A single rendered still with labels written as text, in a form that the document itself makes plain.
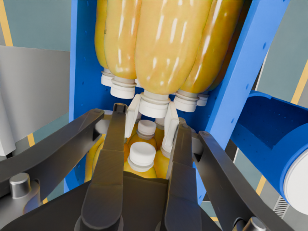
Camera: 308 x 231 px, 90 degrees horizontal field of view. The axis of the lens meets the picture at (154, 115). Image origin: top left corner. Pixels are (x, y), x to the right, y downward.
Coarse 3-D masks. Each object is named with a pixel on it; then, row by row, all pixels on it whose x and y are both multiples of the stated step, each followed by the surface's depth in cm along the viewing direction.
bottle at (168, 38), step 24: (144, 0) 15; (168, 0) 14; (192, 0) 14; (144, 24) 15; (168, 24) 14; (192, 24) 15; (144, 48) 16; (168, 48) 15; (192, 48) 16; (144, 72) 17; (168, 72) 16; (144, 96) 19; (168, 96) 20
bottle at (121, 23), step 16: (112, 0) 19; (128, 0) 18; (112, 16) 19; (128, 16) 19; (112, 32) 20; (128, 32) 19; (112, 48) 20; (128, 48) 20; (112, 64) 22; (128, 64) 21; (112, 80) 24; (128, 80) 24
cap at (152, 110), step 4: (140, 104) 20; (144, 104) 20; (148, 104) 19; (152, 104) 19; (156, 104) 19; (140, 108) 20; (144, 108) 20; (148, 108) 19; (152, 108) 19; (156, 108) 19; (160, 108) 19; (164, 108) 20; (140, 112) 20; (144, 112) 20; (148, 112) 19; (152, 112) 19; (156, 112) 19; (160, 112) 20; (164, 112) 20; (148, 116) 20; (152, 116) 20; (156, 116) 20; (160, 116) 20; (164, 116) 20
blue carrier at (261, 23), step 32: (96, 0) 26; (256, 0) 13; (288, 0) 16; (256, 32) 14; (96, 64) 31; (256, 64) 16; (96, 96) 34; (224, 96) 16; (192, 128) 38; (224, 128) 18; (64, 192) 26
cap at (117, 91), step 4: (112, 84) 24; (112, 88) 24; (116, 88) 24; (120, 88) 24; (124, 88) 24; (128, 88) 24; (132, 88) 25; (112, 92) 24; (116, 92) 24; (120, 92) 24; (124, 92) 24; (128, 92) 24; (132, 92) 25; (116, 96) 24; (120, 96) 24; (124, 96) 24; (128, 96) 24; (132, 96) 25
